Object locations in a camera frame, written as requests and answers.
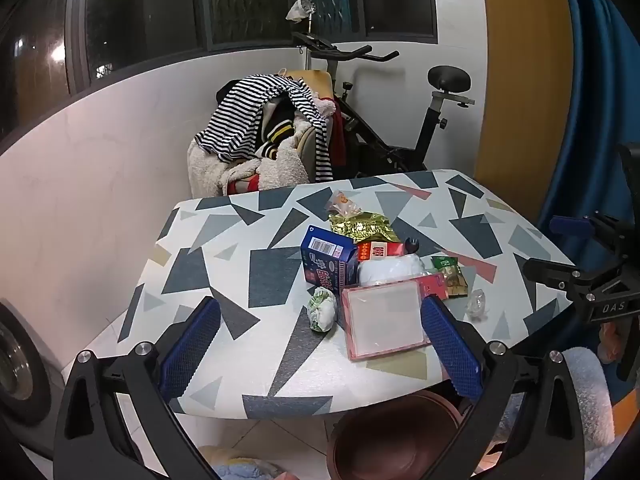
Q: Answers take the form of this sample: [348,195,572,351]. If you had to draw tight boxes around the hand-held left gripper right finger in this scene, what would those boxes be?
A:
[420,294,608,480]

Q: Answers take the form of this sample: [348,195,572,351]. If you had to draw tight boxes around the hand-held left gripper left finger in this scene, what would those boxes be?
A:
[52,296,223,480]

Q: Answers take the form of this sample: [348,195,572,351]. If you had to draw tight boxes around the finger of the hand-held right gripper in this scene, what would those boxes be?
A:
[522,257,602,307]
[549,214,627,257]

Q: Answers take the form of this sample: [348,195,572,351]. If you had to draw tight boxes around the clear crumpled plastic wrapper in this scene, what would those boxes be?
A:
[466,289,490,320]

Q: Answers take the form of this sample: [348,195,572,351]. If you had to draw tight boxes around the pink-framed clear plastic box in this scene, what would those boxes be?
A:
[341,279,432,361]

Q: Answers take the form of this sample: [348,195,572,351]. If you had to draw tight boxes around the green snack packet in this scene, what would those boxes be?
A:
[431,255,468,299]

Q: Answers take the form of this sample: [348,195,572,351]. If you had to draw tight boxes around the white fleece garment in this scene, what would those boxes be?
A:
[550,347,615,467]

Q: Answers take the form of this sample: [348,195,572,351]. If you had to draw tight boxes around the geometric patterned tablecloth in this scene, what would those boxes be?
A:
[117,169,578,420]

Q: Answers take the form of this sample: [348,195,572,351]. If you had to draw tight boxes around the white plastic bag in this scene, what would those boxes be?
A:
[356,254,426,286]

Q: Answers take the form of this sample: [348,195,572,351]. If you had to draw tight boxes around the red cardboard box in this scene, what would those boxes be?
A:
[356,241,405,263]

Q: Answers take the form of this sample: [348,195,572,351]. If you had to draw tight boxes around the light blue fluffy cloth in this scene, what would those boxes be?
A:
[197,445,301,480]

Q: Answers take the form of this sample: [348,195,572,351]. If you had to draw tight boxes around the white and green wrapped ball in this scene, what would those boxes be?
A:
[308,289,337,333]

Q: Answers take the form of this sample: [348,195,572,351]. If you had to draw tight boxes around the blue curtain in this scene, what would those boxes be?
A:
[537,0,640,271]

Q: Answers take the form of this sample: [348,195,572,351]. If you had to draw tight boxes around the gold foil bag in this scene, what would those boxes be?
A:
[328,211,402,244]

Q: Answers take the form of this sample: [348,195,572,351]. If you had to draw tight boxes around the blue cardboard box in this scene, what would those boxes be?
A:
[300,225,361,293]

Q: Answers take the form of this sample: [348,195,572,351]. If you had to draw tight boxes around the grey appliance with round door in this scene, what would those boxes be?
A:
[0,297,66,461]

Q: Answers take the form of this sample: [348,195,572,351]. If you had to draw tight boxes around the clear orange candy wrapper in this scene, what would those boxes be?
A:
[326,190,362,217]

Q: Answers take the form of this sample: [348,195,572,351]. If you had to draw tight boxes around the black exercise bike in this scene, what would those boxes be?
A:
[291,30,476,178]

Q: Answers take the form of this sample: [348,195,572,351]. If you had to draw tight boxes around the cream fleece blanket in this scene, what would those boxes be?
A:
[187,135,311,198]

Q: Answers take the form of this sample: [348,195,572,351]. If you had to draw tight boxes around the black and white striped shirt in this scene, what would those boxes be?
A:
[195,74,335,183]

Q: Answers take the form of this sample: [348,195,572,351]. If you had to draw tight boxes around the dark sweater with yellow stripes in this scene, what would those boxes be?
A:
[252,97,301,161]

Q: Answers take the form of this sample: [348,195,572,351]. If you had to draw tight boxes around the red cloth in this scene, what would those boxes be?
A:
[327,97,351,166]

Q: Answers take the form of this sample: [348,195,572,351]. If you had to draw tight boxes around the yellow-backed chair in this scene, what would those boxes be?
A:
[190,69,336,196]

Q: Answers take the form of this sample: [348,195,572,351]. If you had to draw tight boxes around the dark framed window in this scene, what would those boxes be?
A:
[65,0,441,96]

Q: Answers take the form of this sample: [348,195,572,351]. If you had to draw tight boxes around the white crumpled cloth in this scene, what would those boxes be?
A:
[286,0,317,23]

